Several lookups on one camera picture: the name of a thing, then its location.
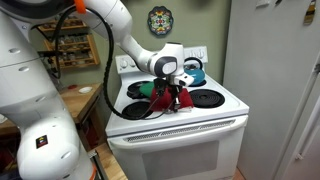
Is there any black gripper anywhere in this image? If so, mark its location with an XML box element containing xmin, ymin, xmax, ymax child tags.
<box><xmin>163</xmin><ymin>83</ymin><xmax>184</xmax><ymax>112</ymax></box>

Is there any red terry cloth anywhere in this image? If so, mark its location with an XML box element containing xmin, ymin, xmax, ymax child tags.
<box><xmin>149</xmin><ymin>87</ymin><xmax>195</xmax><ymax>112</ymax></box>

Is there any large black coil burner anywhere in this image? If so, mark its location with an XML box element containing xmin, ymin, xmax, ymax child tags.
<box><xmin>188</xmin><ymin>88</ymin><xmax>226</xmax><ymax>109</ymax></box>

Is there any green quilted pot holder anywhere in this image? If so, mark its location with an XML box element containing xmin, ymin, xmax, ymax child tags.
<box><xmin>138</xmin><ymin>81</ymin><xmax>156</xmax><ymax>99</ymax></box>

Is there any white electric stove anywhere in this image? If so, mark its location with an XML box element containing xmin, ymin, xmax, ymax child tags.
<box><xmin>104</xmin><ymin>45</ymin><xmax>250</xmax><ymax>180</ymax></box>

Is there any wooden platform board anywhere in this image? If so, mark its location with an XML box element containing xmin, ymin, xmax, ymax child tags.
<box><xmin>94</xmin><ymin>143</ymin><xmax>128</xmax><ymax>180</ymax></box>

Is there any white refrigerator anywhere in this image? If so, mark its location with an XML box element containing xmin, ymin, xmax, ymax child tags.
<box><xmin>222</xmin><ymin>0</ymin><xmax>320</xmax><ymax>180</ymax></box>

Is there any small white dish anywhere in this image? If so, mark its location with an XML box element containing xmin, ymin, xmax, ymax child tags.
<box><xmin>78</xmin><ymin>86</ymin><xmax>94</xmax><ymax>94</ymax></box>

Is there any wooden spice rack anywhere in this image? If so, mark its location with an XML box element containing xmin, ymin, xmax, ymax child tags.
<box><xmin>34</xmin><ymin>16</ymin><xmax>101</xmax><ymax>69</ymax></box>

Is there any wooden side table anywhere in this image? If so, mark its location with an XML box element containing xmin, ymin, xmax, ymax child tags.
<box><xmin>0</xmin><ymin>82</ymin><xmax>104</xmax><ymax>151</ymax></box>

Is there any white fridge paper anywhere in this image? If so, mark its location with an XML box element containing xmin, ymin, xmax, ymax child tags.
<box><xmin>255</xmin><ymin>0</ymin><xmax>271</xmax><ymax>8</ymax></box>

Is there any colourful fridge flyer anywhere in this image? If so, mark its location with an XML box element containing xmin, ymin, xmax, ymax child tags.
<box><xmin>303</xmin><ymin>0</ymin><xmax>317</xmax><ymax>26</ymax></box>

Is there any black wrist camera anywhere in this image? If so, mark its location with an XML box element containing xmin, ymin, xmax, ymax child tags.
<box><xmin>154</xmin><ymin>79</ymin><xmax>167</xmax><ymax>98</ymax></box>

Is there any blue kettle with black handle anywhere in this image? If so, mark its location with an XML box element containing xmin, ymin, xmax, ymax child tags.
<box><xmin>183</xmin><ymin>56</ymin><xmax>207</xmax><ymax>87</ymax></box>

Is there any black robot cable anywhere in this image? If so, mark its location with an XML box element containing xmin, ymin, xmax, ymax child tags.
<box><xmin>53</xmin><ymin>6</ymin><xmax>176</xmax><ymax>121</ymax></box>

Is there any colourful decorative wall plate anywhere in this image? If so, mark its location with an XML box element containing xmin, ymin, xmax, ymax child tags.
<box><xmin>147</xmin><ymin>5</ymin><xmax>175</xmax><ymax>37</ymax></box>

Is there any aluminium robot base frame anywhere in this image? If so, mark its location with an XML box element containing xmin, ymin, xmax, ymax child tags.
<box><xmin>88</xmin><ymin>149</ymin><xmax>108</xmax><ymax>180</ymax></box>

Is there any black camera stand bar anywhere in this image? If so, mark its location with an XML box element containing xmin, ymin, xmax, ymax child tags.
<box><xmin>37</xmin><ymin>49</ymin><xmax>62</xmax><ymax>80</ymax></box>

